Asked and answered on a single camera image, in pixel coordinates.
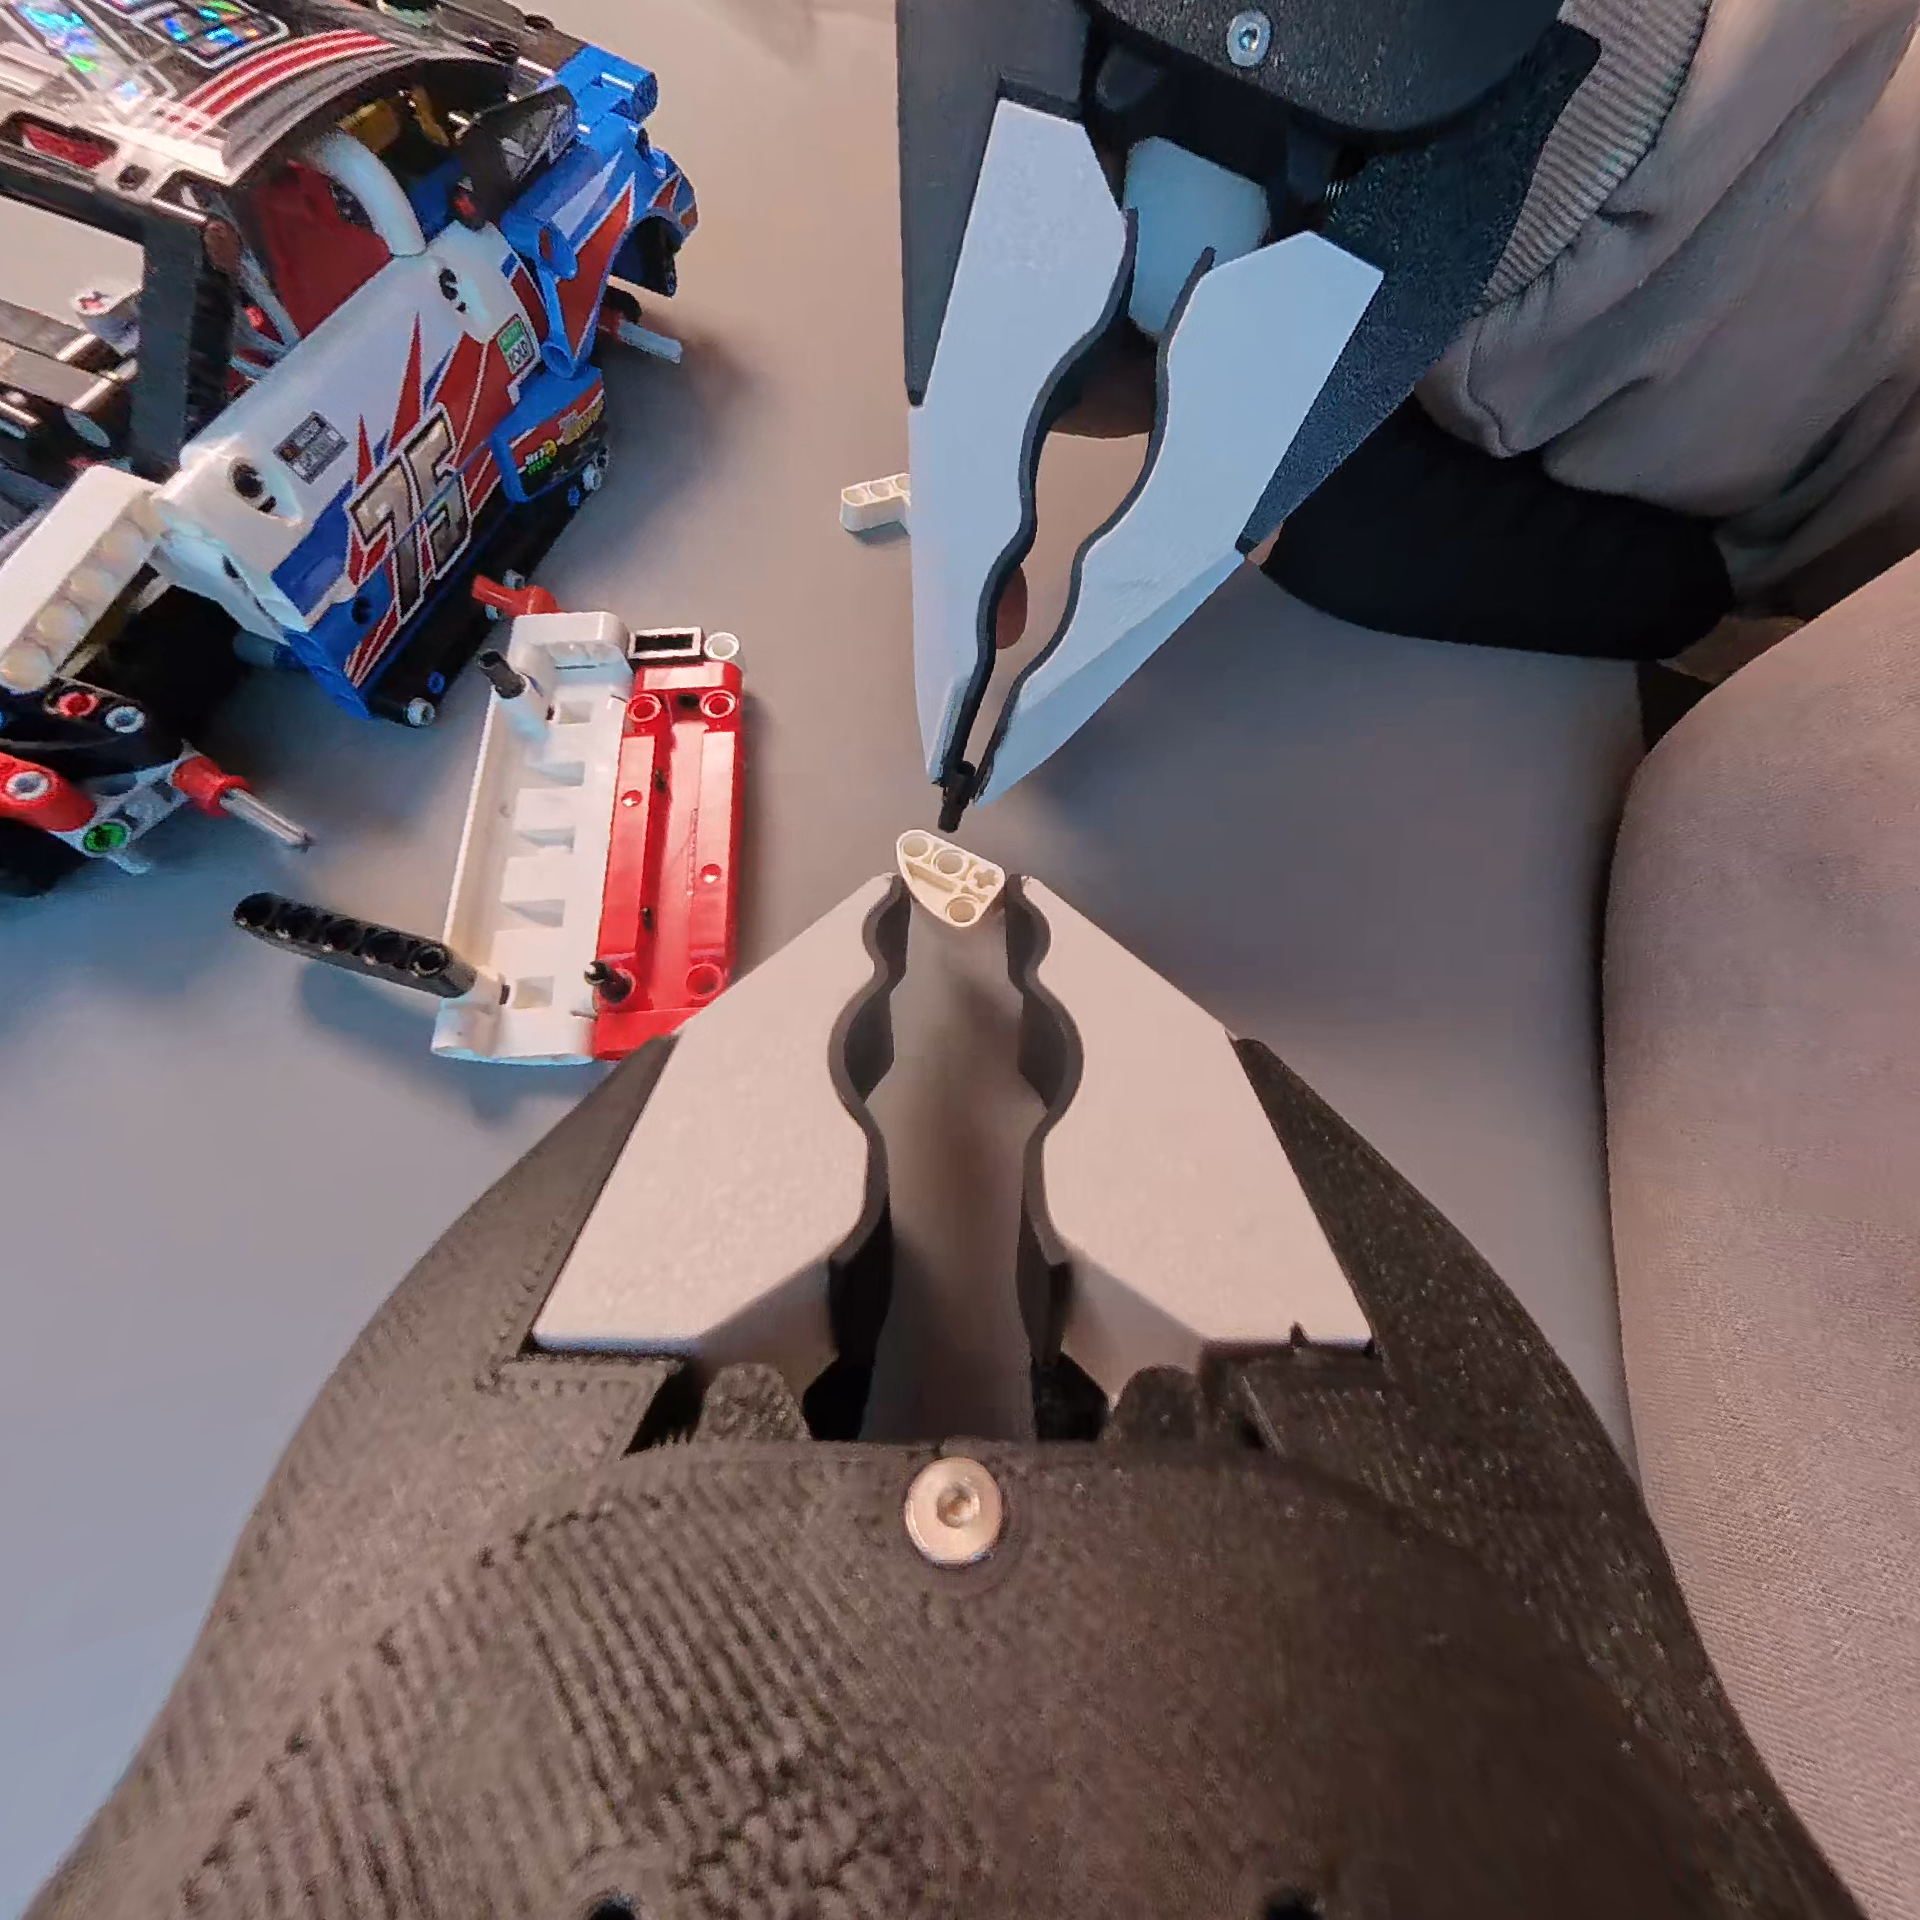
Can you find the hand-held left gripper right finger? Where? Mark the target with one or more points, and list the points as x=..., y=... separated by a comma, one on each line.
x=1184, y=1170

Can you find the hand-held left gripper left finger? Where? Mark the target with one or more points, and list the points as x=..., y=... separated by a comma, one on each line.
x=736, y=1141

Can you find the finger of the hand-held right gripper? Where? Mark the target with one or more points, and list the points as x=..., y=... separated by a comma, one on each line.
x=976, y=374
x=1201, y=449

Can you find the white triangular lego piece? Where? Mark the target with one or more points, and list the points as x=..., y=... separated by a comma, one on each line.
x=949, y=879

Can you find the black lego pin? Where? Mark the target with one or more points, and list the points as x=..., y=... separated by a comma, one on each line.
x=956, y=794

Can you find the person's right forearm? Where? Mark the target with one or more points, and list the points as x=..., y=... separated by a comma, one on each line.
x=1696, y=223

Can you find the small white lego beam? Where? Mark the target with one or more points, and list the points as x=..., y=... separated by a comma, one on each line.
x=876, y=504

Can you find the red and white lego panel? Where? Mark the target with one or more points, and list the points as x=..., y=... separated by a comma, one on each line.
x=600, y=841

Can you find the black lego beam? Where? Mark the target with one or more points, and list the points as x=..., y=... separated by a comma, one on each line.
x=353, y=944

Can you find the blue white red lego car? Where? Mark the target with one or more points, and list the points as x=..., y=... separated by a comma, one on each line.
x=376, y=421

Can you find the dark cloth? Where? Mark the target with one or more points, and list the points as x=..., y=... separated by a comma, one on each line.
x=1500, y=556

